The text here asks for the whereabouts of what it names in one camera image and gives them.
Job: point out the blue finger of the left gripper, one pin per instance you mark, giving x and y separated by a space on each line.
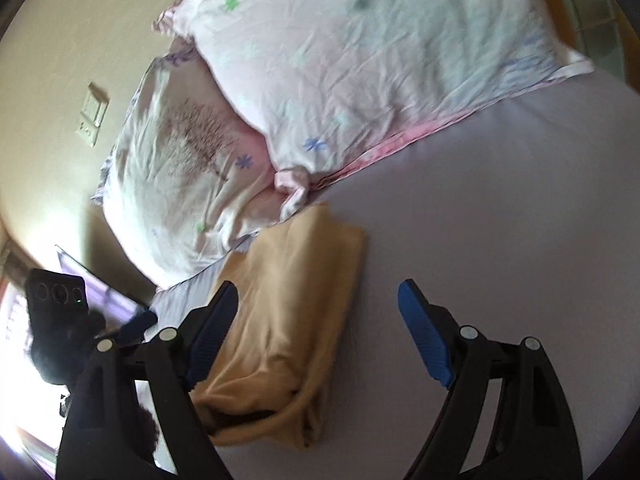
133 331

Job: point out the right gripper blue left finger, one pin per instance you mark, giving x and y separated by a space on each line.
175 360

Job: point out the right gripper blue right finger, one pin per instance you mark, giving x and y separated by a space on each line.
459 358

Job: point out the tan fleece garment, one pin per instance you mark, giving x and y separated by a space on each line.
271 378

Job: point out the white tree print pillow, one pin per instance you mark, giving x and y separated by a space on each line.
186 179

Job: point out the pink floral pillow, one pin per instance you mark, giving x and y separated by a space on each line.
336 85

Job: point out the dark framed screen by wall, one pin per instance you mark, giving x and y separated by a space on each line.
117 308

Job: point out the beige wall switch plate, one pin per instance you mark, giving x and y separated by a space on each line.
92 113

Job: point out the wooden door frame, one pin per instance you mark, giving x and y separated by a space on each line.
601 30

